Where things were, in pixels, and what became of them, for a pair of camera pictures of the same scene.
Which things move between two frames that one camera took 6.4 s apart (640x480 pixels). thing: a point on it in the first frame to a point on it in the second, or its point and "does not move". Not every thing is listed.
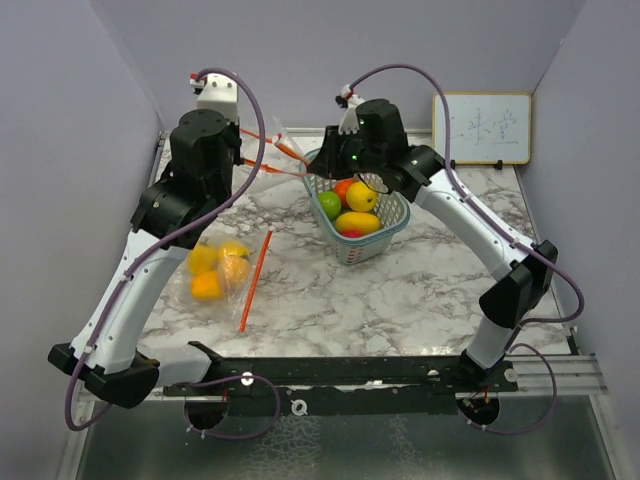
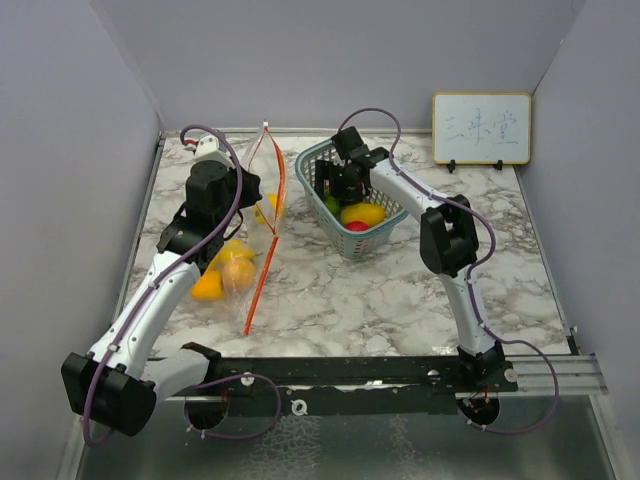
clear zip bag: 282,159 to 265,156
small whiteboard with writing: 484,128 does not move
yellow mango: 364,222 to 366,212
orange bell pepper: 206,285 does not move
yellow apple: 360,197 to 265,211
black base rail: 348,386 does not move
